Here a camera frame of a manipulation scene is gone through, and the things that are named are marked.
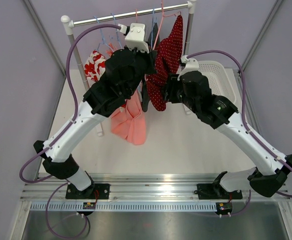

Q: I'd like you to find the white red floral skirt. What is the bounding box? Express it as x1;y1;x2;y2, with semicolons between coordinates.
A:
84;50;106;82

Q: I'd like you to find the white perforated plastic basket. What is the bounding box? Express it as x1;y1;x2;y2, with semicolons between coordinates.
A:
198;60;237;104

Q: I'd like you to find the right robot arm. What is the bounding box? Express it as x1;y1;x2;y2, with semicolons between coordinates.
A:
162;70;292;198

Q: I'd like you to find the salmon pink pleated skirt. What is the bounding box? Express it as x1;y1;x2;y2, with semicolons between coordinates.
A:
105;42;147;146

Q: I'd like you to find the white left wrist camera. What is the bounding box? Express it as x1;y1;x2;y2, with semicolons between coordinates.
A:
118;23;149;54

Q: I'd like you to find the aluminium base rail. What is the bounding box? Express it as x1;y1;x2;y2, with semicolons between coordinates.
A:
19;173;292;212

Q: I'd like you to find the white and silver clothes rack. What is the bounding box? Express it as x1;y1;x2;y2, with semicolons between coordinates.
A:
60;0;197;137

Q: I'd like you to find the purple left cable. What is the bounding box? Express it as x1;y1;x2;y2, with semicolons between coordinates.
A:
19;23;121;239

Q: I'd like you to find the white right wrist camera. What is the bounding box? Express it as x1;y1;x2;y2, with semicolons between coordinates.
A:
180;55;199;75

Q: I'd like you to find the dark red polka dot skirt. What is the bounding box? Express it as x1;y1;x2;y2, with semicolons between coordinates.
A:
146;15;183;112

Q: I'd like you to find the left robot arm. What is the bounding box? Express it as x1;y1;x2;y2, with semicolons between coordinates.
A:
33;47;157;199

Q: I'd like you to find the dark grey dotted skirt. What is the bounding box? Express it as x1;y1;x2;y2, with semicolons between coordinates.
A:
141;22;159;113

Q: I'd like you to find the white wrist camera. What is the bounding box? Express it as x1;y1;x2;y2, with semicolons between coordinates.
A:
180;55;199;75
118;23;149;54

